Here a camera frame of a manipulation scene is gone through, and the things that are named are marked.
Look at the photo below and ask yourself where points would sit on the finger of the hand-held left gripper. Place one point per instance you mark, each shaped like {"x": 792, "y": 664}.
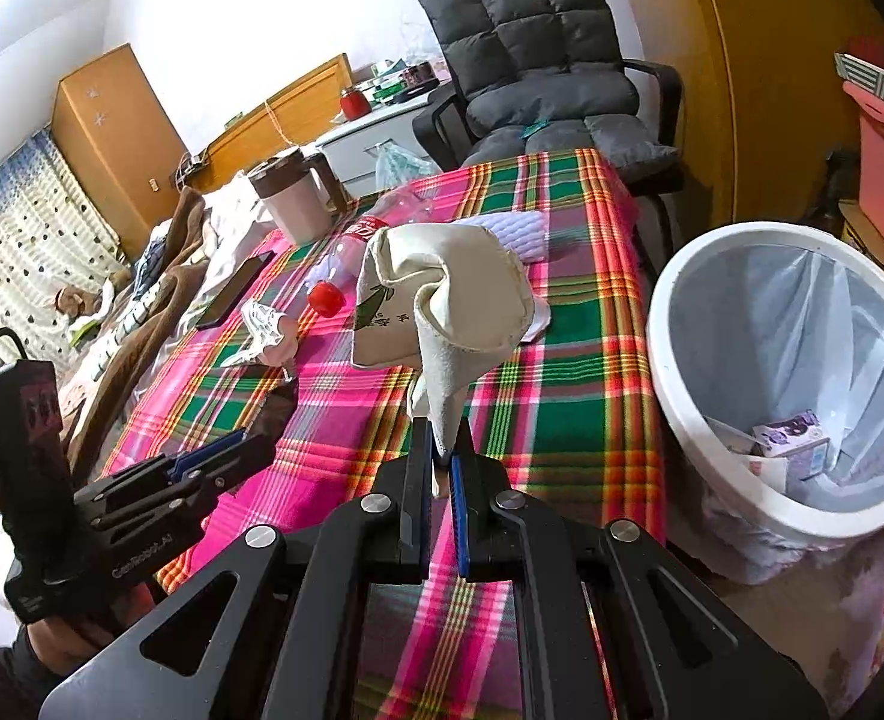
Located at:
{"x": 179, "y": 465}
{"x": 209, "y": 484}

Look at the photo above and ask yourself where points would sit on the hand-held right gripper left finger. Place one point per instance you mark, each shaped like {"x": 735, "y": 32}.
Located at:
{"x": 417, "y": 510}

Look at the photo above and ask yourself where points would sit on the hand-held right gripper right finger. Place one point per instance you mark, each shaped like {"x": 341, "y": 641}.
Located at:
{"x": 460, "y": 517}

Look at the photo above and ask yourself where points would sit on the cream canvas tote bag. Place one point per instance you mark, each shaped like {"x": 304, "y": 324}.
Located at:
{"x": 449, "y": 292}

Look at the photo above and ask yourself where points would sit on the white trash bin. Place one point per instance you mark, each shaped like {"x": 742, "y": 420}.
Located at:
{"x": 663, "y": 360}

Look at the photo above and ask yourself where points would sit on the white foam net sleeve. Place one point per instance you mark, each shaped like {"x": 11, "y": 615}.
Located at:
{"x": 517, "y": 232}

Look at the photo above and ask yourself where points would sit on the purple drink carton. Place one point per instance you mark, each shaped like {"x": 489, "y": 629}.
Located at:
{"x": 787, "y": 435}

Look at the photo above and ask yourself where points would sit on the person's left hand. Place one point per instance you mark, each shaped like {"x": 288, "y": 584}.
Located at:
{"x": 66, "y": 645}

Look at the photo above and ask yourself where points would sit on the crumpled patterned paper wrapper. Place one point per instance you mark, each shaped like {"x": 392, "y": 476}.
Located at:
{"x": 262, "y": 326}

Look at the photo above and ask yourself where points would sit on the brown plush toy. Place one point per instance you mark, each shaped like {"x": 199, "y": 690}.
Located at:
{"x": 78, "y": 301}

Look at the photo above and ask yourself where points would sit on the brown blanket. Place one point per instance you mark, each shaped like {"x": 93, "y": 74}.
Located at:
{"x": 171, "y": 292}

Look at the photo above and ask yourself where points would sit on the black phone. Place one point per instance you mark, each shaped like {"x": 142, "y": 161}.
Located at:
{"x": 232, "y": 291}

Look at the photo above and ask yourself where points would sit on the plaid tablecloth table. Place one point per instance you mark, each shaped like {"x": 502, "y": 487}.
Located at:
{"x": 562, "y": 360}

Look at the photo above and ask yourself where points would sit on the dotted curtain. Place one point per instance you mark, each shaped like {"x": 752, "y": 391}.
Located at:
{"x": 29, "y": 240}

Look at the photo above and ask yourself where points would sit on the clear plastic bottle red cap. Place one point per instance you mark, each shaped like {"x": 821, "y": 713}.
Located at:
{"x": 382, "y": 217}

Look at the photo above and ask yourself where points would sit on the power strip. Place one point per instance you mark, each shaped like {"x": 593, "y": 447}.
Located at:
{"x": 192, "y": 165}

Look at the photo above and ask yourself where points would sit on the wooden cabinet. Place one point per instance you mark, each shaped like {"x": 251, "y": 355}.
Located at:
{"x": 111, "y": 142}

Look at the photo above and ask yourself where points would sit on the clear plastic bag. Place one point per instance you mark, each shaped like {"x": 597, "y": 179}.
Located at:
{"x": 404, "y": 165}

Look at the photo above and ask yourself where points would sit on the white nightstand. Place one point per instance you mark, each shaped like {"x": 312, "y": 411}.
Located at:
{"x": 367, "y": 139}

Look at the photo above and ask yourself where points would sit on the wooden bed headboard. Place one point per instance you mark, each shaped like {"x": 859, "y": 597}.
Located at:
{"x": 299, "y": 101}

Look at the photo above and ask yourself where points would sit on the white plastic bin liner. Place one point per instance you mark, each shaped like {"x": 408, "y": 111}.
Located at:
{"x": 787, "y": 315}

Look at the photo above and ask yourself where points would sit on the green packet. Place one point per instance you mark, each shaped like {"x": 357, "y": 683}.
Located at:
{"x": 537, "y": 129}

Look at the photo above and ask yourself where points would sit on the red jar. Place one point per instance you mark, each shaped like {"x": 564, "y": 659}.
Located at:
{"x": 354, "y": 103}

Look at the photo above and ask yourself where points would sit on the green box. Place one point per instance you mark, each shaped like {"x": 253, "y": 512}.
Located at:
{"x": 389, "y": 82}

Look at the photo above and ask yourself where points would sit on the dark jar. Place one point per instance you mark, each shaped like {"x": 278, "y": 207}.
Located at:
{"x": 419, "y": 75}

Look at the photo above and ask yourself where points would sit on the grey padded chair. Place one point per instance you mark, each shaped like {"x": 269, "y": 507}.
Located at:
{"x": 532, "y": 30}

